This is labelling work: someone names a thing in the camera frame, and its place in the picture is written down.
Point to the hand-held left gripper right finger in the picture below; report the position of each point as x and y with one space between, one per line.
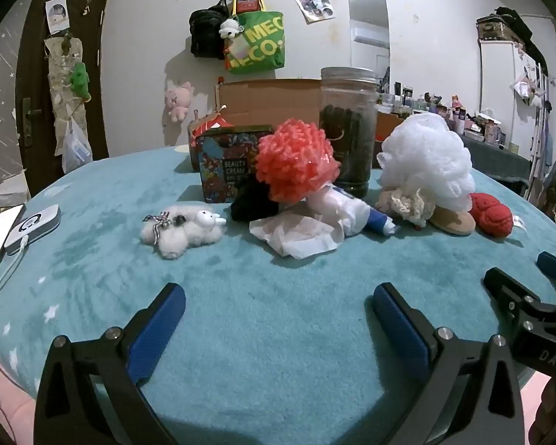
398 329

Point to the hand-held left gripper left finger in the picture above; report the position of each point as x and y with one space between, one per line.
160 329

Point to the red knitted ball with tag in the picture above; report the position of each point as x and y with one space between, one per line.
491 215

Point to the tan plush pad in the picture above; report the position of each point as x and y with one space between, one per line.
451 221

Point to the blue soft tube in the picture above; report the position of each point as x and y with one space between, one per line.
382 223

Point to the cream scrunchie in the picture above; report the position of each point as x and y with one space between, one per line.
405 204

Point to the white tissue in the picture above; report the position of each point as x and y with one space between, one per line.
296 238

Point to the black scrunchie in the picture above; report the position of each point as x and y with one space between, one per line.
250 206

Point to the white mesh bath pouf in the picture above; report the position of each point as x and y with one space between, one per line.
426 157

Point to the coral mesh bath pouf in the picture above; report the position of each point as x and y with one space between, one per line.
296 162

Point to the red lined cardboard box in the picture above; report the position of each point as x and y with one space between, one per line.
268 102

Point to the white power bank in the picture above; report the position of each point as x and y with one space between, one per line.
32 227

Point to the colourful printed tin box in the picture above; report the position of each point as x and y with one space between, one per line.
222 167

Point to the cluttered dark side table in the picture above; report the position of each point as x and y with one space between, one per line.
445 111

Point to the white wardrobe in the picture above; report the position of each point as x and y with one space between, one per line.
500 83

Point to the large glass jar metal lid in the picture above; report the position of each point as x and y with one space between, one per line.
347 139

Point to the clear plastic bag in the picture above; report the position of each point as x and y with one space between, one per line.
76 148

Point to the pink rabbit plush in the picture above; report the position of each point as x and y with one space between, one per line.
178 99

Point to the patterned storage bag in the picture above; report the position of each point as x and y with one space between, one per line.
495 25

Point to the green plush toy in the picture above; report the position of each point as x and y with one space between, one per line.
80 81

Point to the beige hanging door organizer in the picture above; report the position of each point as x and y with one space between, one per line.
60 74

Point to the dark brown door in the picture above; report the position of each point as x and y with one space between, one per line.
34 79

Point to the green tote bag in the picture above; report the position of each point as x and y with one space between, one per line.
255 46

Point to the black bag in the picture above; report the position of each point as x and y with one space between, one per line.
206 32

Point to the small white plush charm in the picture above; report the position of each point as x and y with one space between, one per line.
229 28

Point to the small photo card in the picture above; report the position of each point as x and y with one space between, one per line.
57 14

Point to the red pouch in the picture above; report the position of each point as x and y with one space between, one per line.
248 1

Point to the frameless wall mirror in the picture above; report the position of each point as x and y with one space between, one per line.
368 32

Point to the wall photo poster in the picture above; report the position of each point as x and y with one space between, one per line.
312 3

